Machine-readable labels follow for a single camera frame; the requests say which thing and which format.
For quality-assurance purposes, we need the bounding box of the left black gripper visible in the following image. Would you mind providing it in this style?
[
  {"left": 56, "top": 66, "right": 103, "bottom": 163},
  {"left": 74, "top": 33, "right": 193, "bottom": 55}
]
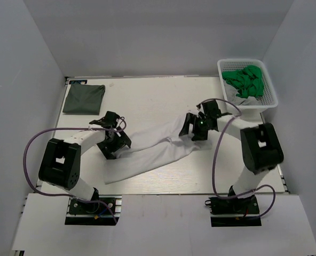
[{"left": 98, "top": 127, "right": 132, "bottom": 160}]

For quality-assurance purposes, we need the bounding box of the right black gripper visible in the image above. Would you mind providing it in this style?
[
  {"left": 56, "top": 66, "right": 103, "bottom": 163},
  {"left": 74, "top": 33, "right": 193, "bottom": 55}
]
[{"left": 179, "top": 113, "right": 210, "bottom": 141}]

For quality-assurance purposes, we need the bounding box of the white t shirt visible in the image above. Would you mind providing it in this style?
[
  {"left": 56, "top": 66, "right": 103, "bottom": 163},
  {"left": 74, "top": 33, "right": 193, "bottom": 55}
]
[{"left": 104, "top": 109, "right": 212, "bottom": 184}]

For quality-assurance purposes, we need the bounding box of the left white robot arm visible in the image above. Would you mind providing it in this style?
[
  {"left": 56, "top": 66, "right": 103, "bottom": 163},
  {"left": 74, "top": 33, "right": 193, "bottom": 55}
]
[{"left": 38, "top": 111, "right": 131, "bottom": 213}]

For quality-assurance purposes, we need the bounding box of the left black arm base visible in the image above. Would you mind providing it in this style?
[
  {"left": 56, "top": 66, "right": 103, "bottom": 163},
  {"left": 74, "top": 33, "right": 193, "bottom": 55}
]
[{"left": 65, "top": 195, "right": 122, "bottom": 226}]

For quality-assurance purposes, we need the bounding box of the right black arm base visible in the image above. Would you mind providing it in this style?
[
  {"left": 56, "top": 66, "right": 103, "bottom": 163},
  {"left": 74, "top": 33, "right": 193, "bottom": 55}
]
[{"left": 204, "top": 196, "right": 262, "bottom": 227}]

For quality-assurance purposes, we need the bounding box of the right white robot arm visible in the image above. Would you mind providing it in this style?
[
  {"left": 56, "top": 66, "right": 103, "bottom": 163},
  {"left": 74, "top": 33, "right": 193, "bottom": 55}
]
[{"left": 179, "top": 98, "right": 284, "bottom": 213}]

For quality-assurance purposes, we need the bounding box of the grey t shirt in basket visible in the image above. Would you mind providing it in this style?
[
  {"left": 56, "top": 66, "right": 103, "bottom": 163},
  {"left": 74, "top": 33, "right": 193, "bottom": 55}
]
[{"left": 224, "top": 83, "right": 261, "bottom": 106}]

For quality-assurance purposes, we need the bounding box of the folded dark green t shirt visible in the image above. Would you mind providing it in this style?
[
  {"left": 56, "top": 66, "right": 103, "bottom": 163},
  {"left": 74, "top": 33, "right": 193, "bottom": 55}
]
[{"left": 62, "top": 84, "right": 106, "bottom": 115}]

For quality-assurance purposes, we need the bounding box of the white plastic basket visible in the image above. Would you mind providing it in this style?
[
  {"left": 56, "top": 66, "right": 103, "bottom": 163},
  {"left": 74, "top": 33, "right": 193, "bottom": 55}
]
[{"left": 217, "top": 59, "right": 278, "bottom": 114}]

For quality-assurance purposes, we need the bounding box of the crumpled green t shirt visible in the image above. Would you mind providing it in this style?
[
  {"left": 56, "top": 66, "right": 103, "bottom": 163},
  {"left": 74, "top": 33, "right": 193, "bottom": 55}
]
[{"left": 222, "top": 65, "right": 264, "bottom": 99}]

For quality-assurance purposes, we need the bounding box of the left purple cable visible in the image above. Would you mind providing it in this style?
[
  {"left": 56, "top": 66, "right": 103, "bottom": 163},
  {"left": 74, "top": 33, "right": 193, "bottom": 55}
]
[{"left": 23, "top": 116, "right": 128, "bottom": 225}]

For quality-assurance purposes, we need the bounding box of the purple cable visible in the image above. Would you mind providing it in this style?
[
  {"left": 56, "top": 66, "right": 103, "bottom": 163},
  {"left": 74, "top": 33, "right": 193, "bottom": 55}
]
[
  {"left": 196, "top": 98, "right": 276, "bottom": 220},
  {"left": 23, "top": 116, "right": 128, "bottom": 225}
]

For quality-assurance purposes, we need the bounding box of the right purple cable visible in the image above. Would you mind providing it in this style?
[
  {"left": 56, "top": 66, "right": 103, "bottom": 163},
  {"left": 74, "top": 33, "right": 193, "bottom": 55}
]
[{"left": 196, "top": 98, "right": 276, "bottom": 220}]

